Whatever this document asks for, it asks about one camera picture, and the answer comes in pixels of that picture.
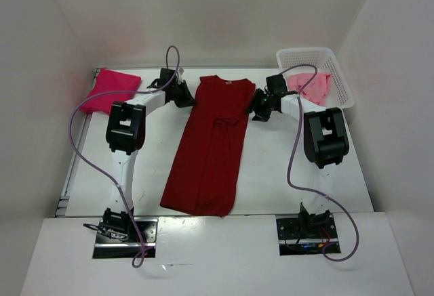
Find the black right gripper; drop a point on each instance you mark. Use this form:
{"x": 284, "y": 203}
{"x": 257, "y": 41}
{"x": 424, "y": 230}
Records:
{"x": 258, "y": 104}

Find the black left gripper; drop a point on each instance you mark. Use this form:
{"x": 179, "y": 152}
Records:
{"x": 184, "y": 93}

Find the pink-red t-shirt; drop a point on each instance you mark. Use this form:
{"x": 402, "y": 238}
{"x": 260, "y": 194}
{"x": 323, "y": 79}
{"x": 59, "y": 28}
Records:
{"x": 122, "y": 85}

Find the dark red t-shirt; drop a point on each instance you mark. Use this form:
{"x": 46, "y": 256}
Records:
{"x": 205, "y": 170}

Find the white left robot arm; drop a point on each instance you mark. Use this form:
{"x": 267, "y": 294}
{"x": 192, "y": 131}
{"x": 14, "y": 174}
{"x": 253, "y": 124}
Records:
{"x": 125, "y": 135}

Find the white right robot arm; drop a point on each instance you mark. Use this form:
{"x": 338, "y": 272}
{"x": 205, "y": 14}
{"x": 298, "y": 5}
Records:
{"x": 325, "y": 142}

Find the white plastic basket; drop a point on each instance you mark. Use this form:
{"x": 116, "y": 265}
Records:
{"x": 324, "y": 59}

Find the light pink t-shirt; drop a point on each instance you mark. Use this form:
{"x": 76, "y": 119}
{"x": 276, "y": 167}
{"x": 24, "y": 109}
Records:
{"x": 316, "y": 91}

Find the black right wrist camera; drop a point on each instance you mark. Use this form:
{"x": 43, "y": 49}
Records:
{"x": 276, "y": 85}

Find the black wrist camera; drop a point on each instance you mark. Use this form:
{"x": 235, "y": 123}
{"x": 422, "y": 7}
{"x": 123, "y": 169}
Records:
{"x": 168, "y": 79}
{"x": 276, "y": 85}

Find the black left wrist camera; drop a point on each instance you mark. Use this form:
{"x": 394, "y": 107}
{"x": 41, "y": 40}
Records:
{"x": 168, "y": 79}

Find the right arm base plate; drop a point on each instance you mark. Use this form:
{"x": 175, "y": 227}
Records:
{"x": 308, "y": 236}

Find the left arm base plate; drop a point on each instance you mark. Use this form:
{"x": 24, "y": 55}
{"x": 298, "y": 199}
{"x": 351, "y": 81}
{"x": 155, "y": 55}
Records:
{"x": 110, "y": 244}

